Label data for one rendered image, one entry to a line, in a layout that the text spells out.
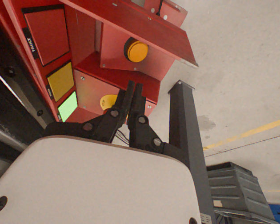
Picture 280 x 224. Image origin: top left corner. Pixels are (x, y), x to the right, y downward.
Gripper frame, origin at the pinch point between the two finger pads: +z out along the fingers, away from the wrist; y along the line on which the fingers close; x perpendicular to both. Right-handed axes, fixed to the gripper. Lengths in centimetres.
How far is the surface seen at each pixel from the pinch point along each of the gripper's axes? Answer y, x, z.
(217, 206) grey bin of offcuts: 188, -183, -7
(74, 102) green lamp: -10.4, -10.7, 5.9
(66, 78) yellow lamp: -10.0, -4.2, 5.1
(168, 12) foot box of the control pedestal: 9, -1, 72
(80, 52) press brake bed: -18.6, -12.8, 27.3
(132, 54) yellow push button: -1.5, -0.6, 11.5
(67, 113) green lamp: -10.7, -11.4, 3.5
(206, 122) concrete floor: 99, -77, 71
